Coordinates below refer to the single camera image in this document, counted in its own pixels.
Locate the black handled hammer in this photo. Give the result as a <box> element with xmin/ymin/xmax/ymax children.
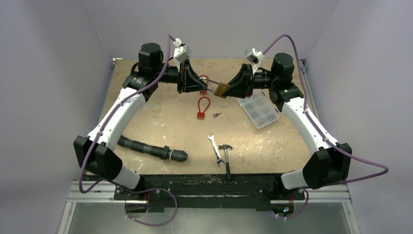
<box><xmin>218</xmin><ymin>144</ymin><xmax>233</xmax><ymax>181</ymax></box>

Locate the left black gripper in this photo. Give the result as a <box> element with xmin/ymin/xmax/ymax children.
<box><xmin>155</xmin><ymin>59</ymin><xmax>208</xmax><ymax>95</ymax></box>

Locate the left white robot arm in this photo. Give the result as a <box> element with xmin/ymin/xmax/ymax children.
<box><xmin>74</xmin><ymin>39</ymin><xmax>207</xmax><ymax>199</ymax></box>

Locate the small red cable padlock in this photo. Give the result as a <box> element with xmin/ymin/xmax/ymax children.
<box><xmin>200</xmin><ymin>75</ymin><xmax>209</xmax><ymax>96</ymax></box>

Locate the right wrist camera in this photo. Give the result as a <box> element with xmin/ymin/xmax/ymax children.
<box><xmin>244</xmin><ymin>47</ymin><xmax>264</xmax><ymax>74</ymax></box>

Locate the clear plastic screw box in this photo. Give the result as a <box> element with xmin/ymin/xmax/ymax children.
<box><xmin>237</xmin><ymin>91</ymin><xmax>281</xmax><ymax>129</ymax></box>

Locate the brass padlock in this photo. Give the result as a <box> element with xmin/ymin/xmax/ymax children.
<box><xmin>199</xmin><ymin>76</ymin><xmax>230</xmax><ymax>99</ymax></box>

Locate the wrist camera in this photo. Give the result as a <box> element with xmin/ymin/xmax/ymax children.
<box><xmin>173</xmin><ymin>38</ymin><xmax>191</xmax><ymax>67</ymax></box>
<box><xmin>244</xmin><ymin>47</ymin><xmax>264</xmax><ymax>74</ymax></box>

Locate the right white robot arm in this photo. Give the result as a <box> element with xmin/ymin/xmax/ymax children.
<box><xmin>222</xmin><ymin>51</ymin><xmax>352</xmax><ymax>198</ymax></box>

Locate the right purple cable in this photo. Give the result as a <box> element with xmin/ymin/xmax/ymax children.
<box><xmin>263</xmin><ymin>34</ymin><xmax>390</xmax><ymax>220</ymax></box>

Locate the black corrugated hose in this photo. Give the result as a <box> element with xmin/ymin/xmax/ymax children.
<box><xmin>116</xmin><ymin>135</ymin><xmax>189</xmax><ymax>163</ymax></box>

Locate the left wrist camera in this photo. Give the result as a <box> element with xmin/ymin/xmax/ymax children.
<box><xmin>173</xmin><ymin>38</ymin><xmax>191</xmax><ymax>67</ymax></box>

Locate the silver wrench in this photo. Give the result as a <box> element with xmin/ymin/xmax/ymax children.
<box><xmin>207</xmin><ymin>133</ymin><xmax>224</xmax><ymax>167</ymax></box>

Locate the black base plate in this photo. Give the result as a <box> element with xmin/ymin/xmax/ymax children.
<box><xmin>113</xmin><ymin>173</ymin><xmax>306</xmax><ymax>213</ymax></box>

